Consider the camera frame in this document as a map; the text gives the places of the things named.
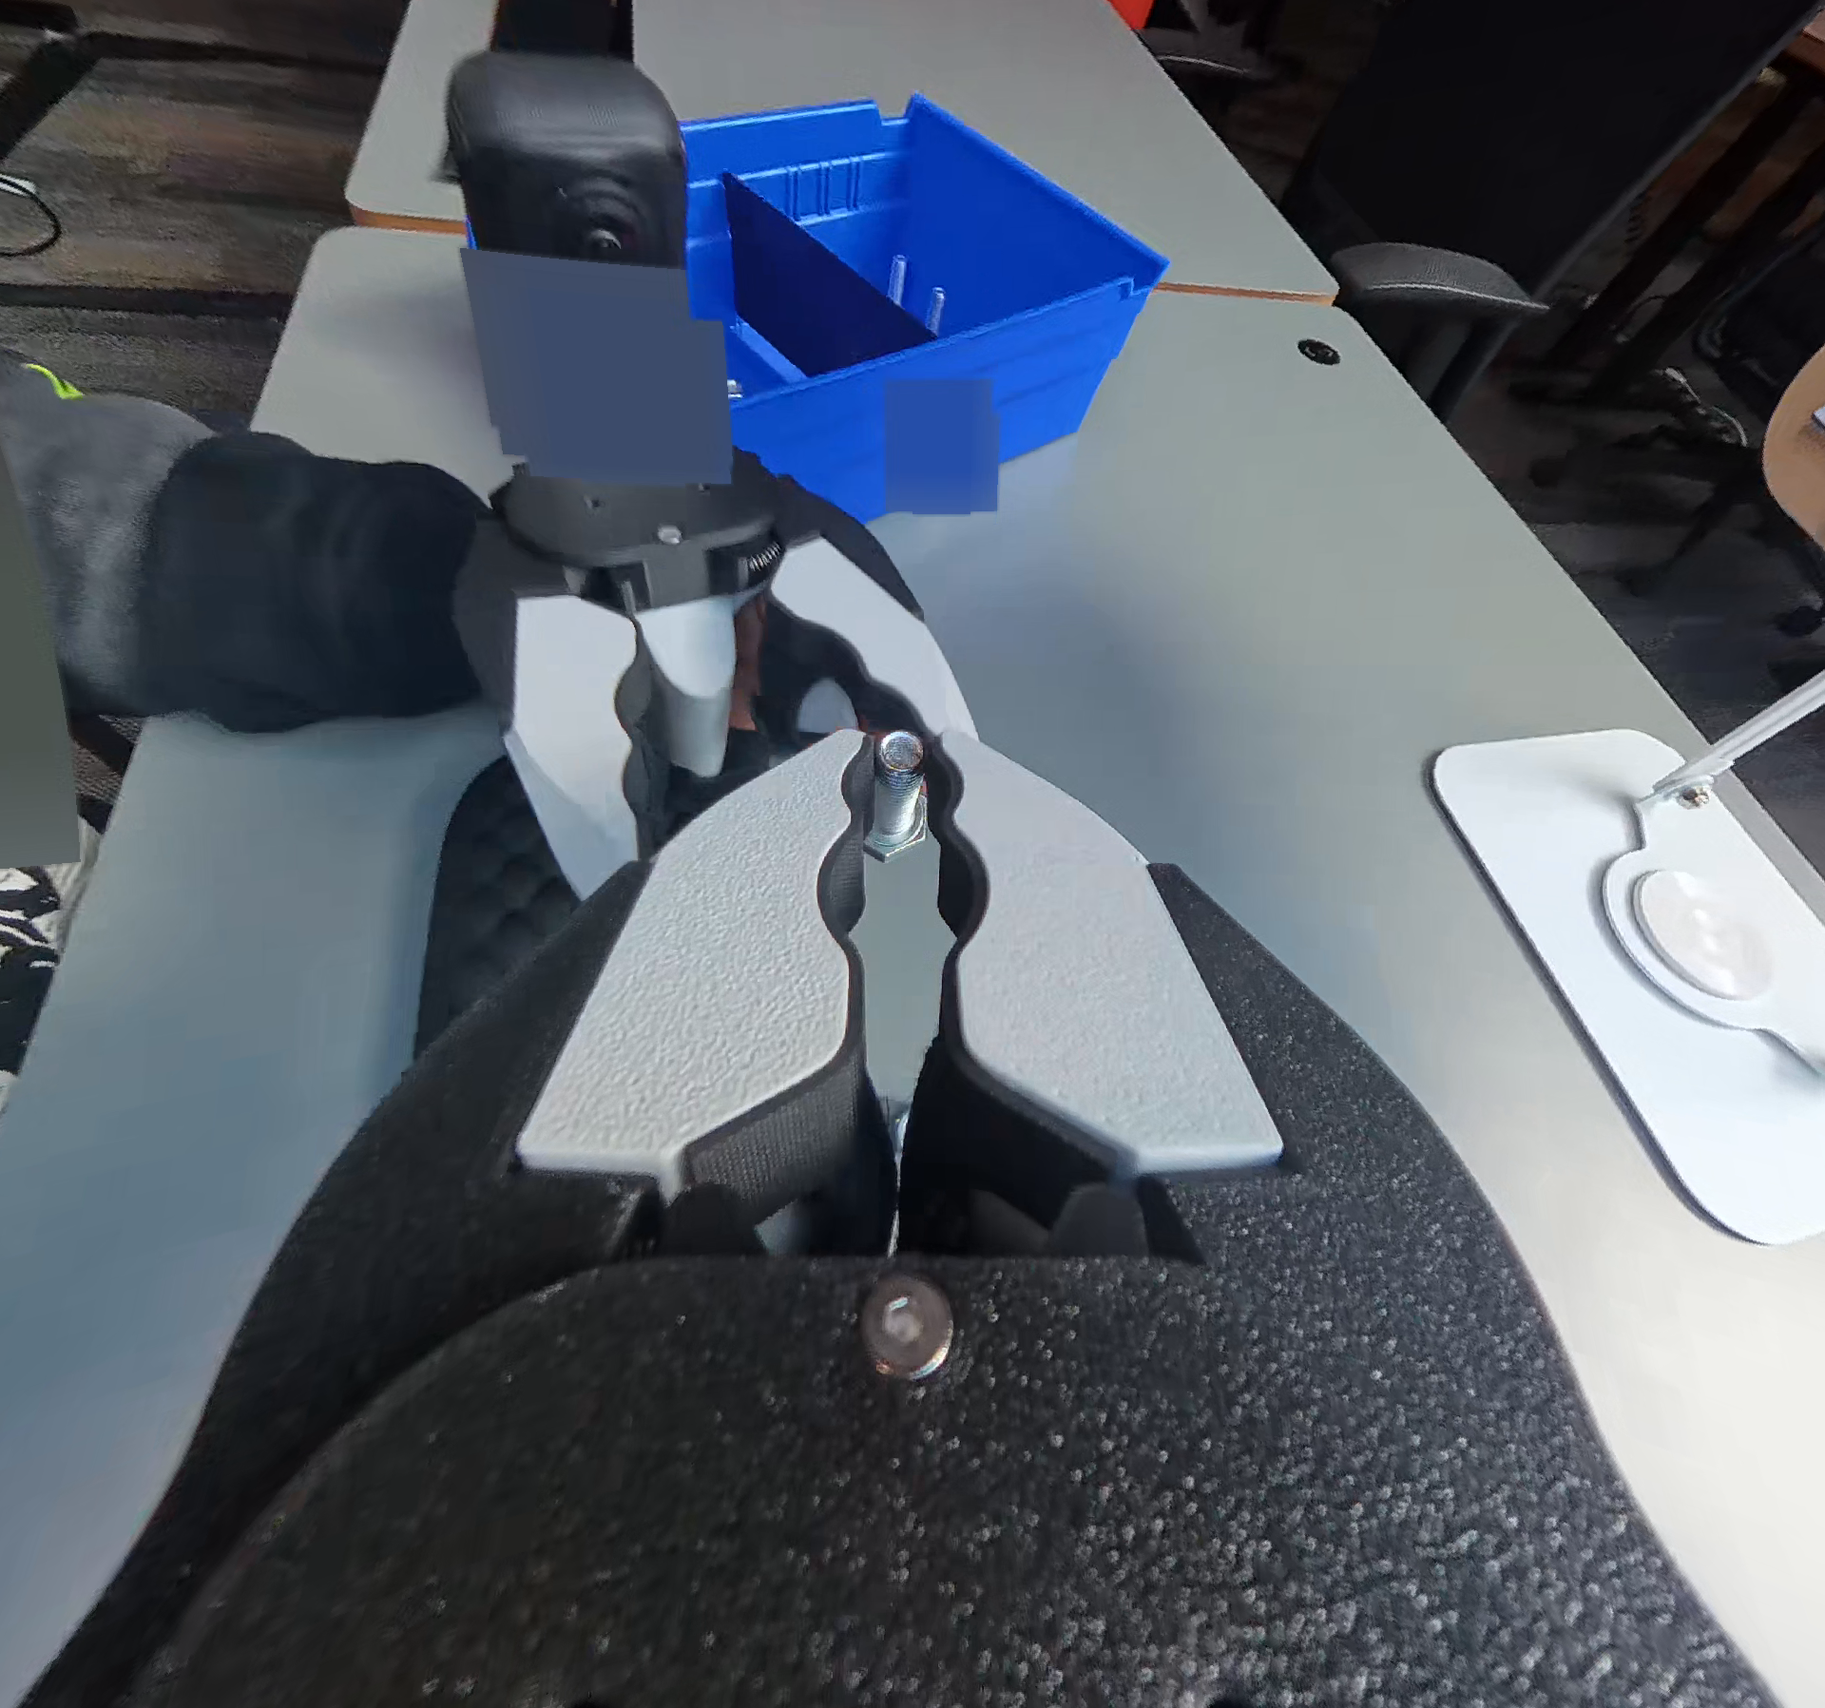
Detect dark bin divider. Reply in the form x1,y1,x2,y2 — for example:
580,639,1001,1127
718,171,939,381

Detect black honeycomb wrist pad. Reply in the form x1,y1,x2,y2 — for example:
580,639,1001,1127
412,752,657,1056

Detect white document stand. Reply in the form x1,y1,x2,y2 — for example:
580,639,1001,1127
1429,667,1825,1249

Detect person's left hand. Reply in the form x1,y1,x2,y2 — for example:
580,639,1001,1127
284,442,495,728

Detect black office chair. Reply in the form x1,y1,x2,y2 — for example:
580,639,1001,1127
1283,0,1825,414

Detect person's left forearm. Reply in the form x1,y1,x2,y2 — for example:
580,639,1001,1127
0,353,307,728

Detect blue divided parts bin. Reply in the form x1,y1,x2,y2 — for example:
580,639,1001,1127
467,94,1170,519

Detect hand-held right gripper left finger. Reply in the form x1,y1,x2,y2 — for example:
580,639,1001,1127
513,730,900,1228

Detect black white patterned pants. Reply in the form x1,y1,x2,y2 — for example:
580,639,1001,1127
0,864,90,1113

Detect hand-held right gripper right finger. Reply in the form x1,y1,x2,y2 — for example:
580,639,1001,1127
910,730,1285,1214

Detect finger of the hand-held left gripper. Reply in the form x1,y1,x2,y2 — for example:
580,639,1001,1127
752,541,981,742
501,592,657,902

